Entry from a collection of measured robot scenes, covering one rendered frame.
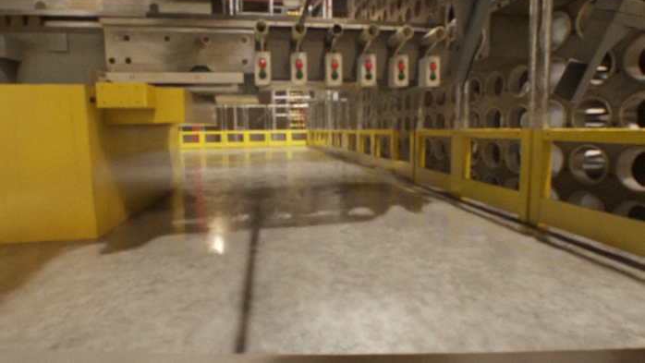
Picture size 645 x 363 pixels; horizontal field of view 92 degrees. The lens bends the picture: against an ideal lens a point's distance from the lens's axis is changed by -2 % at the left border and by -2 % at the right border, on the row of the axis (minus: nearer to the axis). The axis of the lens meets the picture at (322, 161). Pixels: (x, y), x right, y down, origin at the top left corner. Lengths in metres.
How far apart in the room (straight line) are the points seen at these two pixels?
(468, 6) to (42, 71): 1.91
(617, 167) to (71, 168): 2.61
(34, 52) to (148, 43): 0.53
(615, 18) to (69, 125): 1.49
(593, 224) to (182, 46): 1.83
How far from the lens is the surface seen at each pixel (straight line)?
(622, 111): 2.35
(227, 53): 1.74
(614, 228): 1.36
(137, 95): 1.41
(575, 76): 0.43
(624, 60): 2.38
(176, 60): 1.78
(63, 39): 2.01
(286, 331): 0.73
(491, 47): 2.59
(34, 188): 1.59
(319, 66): 1.71
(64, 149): 1.52
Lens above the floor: 0.40
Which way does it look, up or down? 6 degrees down
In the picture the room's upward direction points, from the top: 1 degrees counter-clockwise
